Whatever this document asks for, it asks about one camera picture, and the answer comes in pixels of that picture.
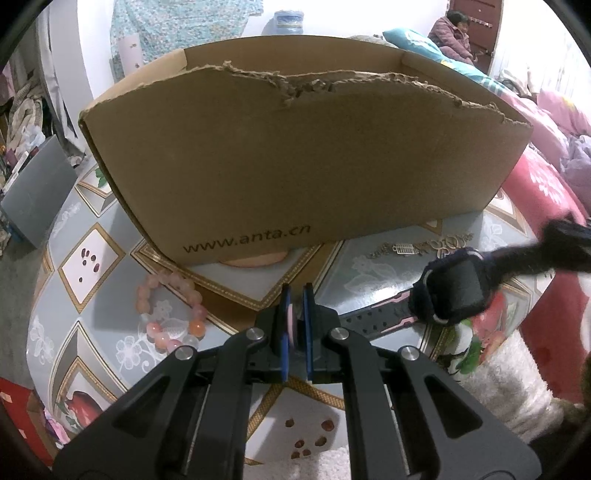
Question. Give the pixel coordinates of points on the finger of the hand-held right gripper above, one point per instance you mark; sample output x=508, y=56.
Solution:
x=570, y=247

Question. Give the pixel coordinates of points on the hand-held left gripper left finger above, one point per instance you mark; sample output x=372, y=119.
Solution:
x=286, y=323

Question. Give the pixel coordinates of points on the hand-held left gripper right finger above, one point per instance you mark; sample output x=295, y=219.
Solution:
x=308, y=323

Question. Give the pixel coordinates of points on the purple black smart watch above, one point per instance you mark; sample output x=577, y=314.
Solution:
x=455, y=286

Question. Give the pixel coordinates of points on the brown cardboard box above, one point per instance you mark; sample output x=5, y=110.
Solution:
x=300, y=161

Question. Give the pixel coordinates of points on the pink floral blanket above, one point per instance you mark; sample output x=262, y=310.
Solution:
x=545, y=184

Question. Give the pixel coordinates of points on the lavender cloth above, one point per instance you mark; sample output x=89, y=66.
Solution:
x=579, y=166

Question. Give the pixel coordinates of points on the light pink quilt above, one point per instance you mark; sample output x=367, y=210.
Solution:
x=568, y=110

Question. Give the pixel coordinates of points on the white fluffy cloth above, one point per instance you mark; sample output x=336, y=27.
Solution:
x=508, y=383

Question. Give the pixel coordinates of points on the brown wooden door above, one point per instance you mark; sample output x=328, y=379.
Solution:
x=482, y=23

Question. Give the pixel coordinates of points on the teal pillow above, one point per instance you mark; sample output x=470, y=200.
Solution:
x=415, y=41

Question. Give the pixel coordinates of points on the grey box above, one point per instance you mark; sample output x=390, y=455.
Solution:
x=39, y=194

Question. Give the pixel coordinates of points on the red cloth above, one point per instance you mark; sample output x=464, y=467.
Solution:
x=18, y=415

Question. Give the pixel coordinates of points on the teal floral hanging cloth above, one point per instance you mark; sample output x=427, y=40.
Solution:
x=184, y=32

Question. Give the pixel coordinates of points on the pile of clothes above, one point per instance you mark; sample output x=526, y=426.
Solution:
x=23, y=120

